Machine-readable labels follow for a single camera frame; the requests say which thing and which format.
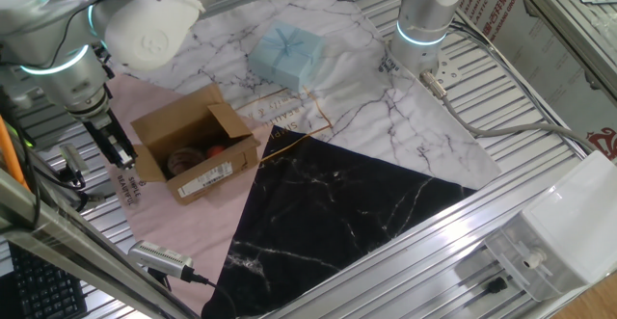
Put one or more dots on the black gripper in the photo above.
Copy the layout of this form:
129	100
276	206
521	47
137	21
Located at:
106	136

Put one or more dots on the brown cardboard box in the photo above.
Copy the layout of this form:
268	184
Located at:
178	126

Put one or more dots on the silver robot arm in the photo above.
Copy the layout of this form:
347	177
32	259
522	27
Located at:
62	25

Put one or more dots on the light blue gift box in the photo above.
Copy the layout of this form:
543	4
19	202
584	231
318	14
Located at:
289	59

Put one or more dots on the small orange basketball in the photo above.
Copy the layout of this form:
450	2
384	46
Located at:
215	151

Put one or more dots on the orange pole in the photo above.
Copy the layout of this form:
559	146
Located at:
7	150

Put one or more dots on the black keyboard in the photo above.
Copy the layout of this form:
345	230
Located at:
43	290

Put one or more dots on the marble pattern tablecloth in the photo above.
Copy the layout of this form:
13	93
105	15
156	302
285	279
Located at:
366	116

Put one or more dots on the black table plug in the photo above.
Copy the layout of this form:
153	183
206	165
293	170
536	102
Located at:
496	285

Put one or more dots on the printed cardboard panel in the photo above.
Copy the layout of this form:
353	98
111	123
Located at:
544	59

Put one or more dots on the small silver camera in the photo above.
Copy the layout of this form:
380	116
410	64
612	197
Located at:
73	157

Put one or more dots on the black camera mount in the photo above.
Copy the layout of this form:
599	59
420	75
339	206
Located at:
72	177

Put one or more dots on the silver depth camera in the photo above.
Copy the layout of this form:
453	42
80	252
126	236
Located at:
159	258

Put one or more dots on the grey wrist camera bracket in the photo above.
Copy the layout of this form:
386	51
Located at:
17	92

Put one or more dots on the white plastic enclosure box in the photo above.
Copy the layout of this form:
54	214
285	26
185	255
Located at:
569	227

